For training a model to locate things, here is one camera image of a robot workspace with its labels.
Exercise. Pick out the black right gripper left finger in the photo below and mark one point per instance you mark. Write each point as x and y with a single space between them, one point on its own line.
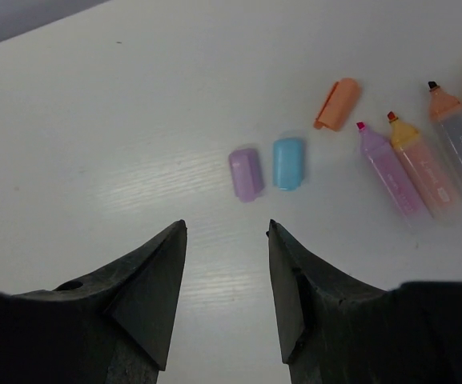
109 326

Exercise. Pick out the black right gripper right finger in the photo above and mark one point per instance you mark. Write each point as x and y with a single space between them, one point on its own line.
332 327

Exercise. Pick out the purple highlighter pen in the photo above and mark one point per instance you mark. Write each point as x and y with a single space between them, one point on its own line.
381 157

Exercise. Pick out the purple pen cap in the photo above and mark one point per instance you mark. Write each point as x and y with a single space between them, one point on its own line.
246 174

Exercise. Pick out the blue pen cap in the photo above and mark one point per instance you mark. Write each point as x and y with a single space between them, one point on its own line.
288 163

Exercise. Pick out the yellow highlighter pen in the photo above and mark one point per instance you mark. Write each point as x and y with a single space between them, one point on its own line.
427 172

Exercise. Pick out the orange pen cap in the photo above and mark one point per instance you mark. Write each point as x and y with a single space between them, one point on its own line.
338 105

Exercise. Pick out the orange highlighter pen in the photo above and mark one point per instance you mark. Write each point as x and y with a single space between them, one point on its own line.
445 113

